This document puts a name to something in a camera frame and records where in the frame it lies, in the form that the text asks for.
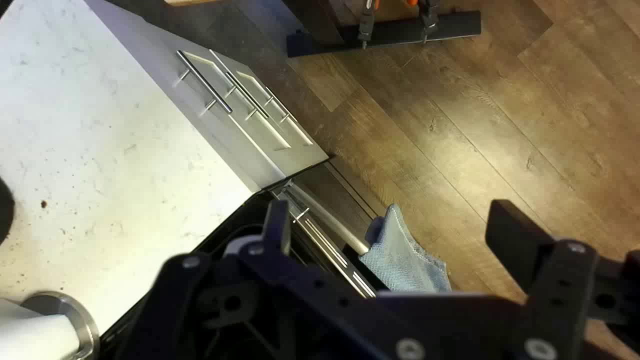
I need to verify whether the white paper towel roll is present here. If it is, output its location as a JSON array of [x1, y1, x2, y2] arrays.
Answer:
[[0, 290, 102, 360]]

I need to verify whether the steel oven door handle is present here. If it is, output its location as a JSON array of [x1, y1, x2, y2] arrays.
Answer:
[[269, 179, 378, 298]]

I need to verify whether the white cabinet with drawers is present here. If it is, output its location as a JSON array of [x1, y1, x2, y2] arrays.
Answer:
[[86, 0, 332, 193]]

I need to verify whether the black stand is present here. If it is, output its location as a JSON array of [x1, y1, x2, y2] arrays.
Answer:
[[287, 0, 484, 58]]

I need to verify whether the black countertop appliance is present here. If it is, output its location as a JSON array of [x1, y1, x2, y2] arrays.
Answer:
[[0, 179, 17, 247]]

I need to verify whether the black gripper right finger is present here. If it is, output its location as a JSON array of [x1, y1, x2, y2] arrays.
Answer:
[[484, 198, 640, 360]]

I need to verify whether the light blue towel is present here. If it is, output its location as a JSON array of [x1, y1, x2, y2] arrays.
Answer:
[[359, 202, 456, 296]]

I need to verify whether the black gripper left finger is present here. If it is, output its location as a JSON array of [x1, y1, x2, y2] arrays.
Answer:
[[118, 198, 429, 360]]

